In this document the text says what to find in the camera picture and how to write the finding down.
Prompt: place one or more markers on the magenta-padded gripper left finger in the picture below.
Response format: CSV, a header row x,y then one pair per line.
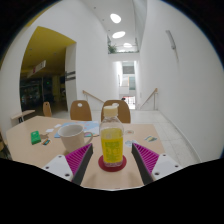
x,y
58,165

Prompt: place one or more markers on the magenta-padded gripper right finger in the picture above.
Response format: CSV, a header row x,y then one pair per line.
x,y
166,165

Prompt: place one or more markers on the clear bottle with yellow label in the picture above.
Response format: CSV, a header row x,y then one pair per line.
x,y
111,146

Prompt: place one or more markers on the small multicoloured sticker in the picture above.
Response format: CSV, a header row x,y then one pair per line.
x,y
46,142

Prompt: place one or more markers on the white ceramic mug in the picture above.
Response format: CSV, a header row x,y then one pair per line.
x,y
71,138

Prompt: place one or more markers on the colourful small card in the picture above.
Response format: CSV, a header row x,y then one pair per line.
x,y
150,138

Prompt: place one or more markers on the small green box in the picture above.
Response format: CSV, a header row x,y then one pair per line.
x,y
35,137

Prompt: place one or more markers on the flat round red coaster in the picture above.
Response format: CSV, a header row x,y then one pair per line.
x,y
101,163

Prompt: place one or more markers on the white and blue small card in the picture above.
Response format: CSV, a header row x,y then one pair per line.
x,y
129,143

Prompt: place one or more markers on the light blue printed sheet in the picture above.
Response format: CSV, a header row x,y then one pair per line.
x,y
90,127

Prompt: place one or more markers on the plain wooden chair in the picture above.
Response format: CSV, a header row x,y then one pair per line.
x,y
47,109

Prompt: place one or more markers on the wooden chair with round cutout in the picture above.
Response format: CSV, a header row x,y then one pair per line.
x,y
124,113
81,111

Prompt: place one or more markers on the small beige side table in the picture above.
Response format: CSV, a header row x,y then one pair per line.
x,y
21,114

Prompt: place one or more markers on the wooden stair handrail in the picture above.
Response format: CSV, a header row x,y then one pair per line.
x,y
93,96
149,96

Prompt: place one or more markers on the dark shop shelf unit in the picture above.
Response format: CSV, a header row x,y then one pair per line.
x,y
33,93

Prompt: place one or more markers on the red and white hanging sign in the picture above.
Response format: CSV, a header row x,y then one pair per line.
x,y
36,68

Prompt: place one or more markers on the green balcony plant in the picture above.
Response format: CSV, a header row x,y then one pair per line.
x,y
111,49

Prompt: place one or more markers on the group of oval ceiling lights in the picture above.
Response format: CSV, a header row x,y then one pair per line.
x,y
115,18

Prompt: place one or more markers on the dark wall sign plaques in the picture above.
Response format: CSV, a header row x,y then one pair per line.
x,y
70,76

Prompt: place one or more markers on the long grey wall lamp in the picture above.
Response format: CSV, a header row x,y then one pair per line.
x,y
171,39

